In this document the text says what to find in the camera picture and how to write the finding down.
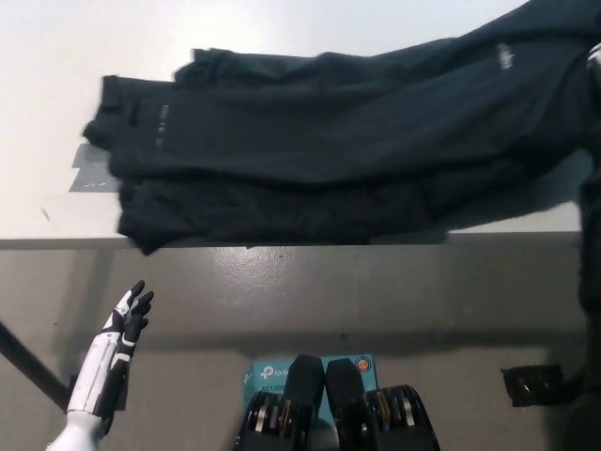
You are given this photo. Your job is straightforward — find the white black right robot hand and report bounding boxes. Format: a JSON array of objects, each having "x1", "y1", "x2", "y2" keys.
[{"x1": 585, "y1": 41, "x2": 601, "y2": 101}]

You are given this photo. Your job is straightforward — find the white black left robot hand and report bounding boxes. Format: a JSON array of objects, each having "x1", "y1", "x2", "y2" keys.
[{"x1": 65, "y1": 280, "x2": 155, "y2": 419}]

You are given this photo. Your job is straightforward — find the black Columbia jacket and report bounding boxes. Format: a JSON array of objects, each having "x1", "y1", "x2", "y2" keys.
[{"x1": 83, "y1": 0, "x2": 601, "y2": 257}]

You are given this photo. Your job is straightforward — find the teal tp-link box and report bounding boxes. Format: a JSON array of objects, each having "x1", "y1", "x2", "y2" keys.
[{"x1": 242, "y1": 352, "x2": 377, "y2": 420}]

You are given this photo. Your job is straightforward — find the grey tape patch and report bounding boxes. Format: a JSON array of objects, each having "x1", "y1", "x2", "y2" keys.
[{"x1": 68, "y1": 143, "x2": 122, "y2": 194}]

